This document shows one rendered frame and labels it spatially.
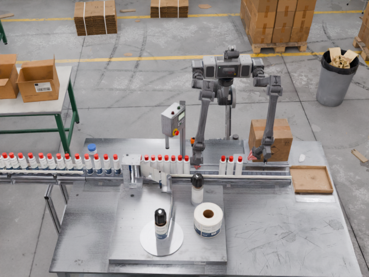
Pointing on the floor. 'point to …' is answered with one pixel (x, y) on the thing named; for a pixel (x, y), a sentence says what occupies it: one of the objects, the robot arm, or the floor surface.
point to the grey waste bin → (332, 87)
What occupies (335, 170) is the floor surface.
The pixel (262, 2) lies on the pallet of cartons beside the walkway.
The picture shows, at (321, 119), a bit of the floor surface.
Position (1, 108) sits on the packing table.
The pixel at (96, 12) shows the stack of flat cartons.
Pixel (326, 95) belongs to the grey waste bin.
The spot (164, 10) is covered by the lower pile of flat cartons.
